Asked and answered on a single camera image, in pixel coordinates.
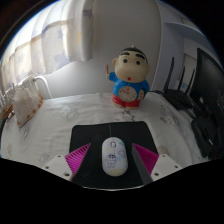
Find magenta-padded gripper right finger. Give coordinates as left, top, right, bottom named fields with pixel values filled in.
left=131, top=143, right=184, bottom=186

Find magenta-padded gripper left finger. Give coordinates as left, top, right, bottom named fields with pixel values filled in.
left=41, top=143, right=92, bottom=186

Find white cartoon-print computer mouse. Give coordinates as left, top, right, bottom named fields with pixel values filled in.
left=101, top=136, right=129, bottom=177

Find black mouse pad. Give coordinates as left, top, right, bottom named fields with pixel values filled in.
left=68, top=121, right=160, bottom=190

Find white printed tablecloth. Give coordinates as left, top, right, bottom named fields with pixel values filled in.
left=0, top=91, right=214, bottom=168

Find black router with antennas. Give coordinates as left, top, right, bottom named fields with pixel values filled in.
left=151, top=56, right=198, bottom=111

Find large white conch shell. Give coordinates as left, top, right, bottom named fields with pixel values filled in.
left=12, top=87, right=44, bottom=129

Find cartoon boy figurine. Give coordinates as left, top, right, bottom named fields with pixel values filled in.
left=105, top=44, right=151, bottom=110

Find black computer monitor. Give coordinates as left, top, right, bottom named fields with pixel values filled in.
left=191, top=47, right=224, bottom=158

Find sheer white star-print curtain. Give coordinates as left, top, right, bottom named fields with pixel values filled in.
left=0, top=0, right=95, bottom=92

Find white wall shelf unit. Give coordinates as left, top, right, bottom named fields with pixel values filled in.
left=159, top=3, right=216, bottom=68

